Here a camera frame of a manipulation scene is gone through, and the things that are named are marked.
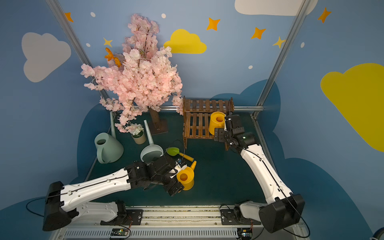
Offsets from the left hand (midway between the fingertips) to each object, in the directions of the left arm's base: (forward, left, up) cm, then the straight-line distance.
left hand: (179, 178), depth 73 cm
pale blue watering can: (+11, +14, +6) cm, 19 cm away
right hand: (+23, -24, +10) cm, 35 cm away
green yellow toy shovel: (+23, +7, -14) cm, 27 cm away
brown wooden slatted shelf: (+43, -8, -1) cm, 44 cm away
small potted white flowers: (+29, +30, -4) cm, 42 cm away
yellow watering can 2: (+29, -19, +11) cm, 36 cm away
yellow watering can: (+3, -3, -3) cm, 5 cm away
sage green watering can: (+17, +43, -2) cm, 46 cm away
